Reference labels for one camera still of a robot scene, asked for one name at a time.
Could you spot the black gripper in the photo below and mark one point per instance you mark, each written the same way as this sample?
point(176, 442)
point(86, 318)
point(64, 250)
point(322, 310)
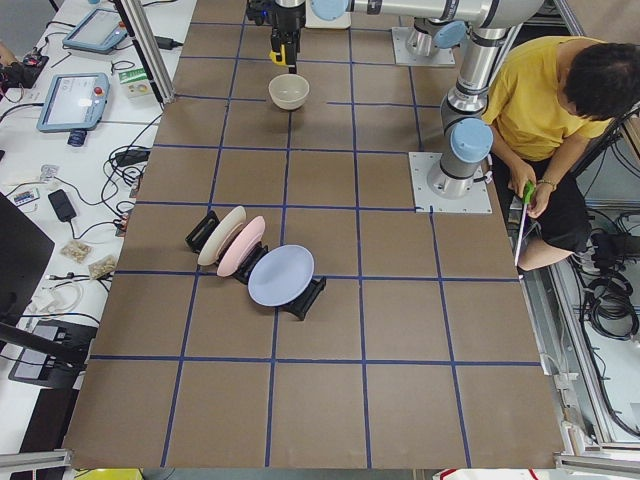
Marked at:
point(285, 21)

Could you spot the white ceramic bowl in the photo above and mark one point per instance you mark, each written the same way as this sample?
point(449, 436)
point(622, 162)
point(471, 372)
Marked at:
point(289, 91)

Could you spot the yellow lemon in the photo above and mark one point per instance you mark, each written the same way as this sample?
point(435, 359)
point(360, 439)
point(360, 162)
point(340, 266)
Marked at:
point(278, 56)

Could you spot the white rectangular tray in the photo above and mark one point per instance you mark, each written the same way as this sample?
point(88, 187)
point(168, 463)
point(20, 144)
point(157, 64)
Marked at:
point(314, 22)

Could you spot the black power adapter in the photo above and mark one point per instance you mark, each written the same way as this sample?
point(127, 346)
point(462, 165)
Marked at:
point(166, 43)

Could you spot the green white box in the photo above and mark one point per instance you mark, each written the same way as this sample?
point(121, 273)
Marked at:
point(134, 83)

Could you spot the cream plate in rack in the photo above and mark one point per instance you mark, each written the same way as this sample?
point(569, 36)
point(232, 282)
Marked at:
point(221, 236)

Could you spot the far blue teach pendant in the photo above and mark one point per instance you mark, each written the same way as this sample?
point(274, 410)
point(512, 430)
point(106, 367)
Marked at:
point(100, 31)

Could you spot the blue teach pendant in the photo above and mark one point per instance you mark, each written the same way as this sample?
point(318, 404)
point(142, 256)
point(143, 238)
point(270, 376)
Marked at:
point(74, 102)
point(100, 31)

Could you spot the pink plate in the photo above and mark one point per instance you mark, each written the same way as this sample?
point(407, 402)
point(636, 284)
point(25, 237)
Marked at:
point(241, 246)

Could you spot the near blue teach pendant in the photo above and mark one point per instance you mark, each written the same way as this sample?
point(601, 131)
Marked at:
point(74, 102)

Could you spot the light blue plate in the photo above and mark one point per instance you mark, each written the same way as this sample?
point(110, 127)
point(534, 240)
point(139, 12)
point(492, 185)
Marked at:
point(281, 275)

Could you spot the black dish rack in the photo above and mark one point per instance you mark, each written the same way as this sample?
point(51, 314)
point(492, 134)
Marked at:
point(196, 239)

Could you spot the person in yellow shirt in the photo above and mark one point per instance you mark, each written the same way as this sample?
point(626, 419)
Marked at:
point(551, 97)

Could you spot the black phone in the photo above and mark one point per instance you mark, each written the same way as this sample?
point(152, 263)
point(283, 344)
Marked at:
point(62, 206)

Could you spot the black monitor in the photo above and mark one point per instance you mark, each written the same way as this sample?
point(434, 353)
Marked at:
point(25, 254)

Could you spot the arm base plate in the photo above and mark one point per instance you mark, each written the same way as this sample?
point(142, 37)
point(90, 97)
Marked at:
point(436, 192)
point(400, 47)

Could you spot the aluminium frame post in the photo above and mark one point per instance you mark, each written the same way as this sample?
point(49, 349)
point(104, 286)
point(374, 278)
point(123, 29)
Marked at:
point(139, 30)

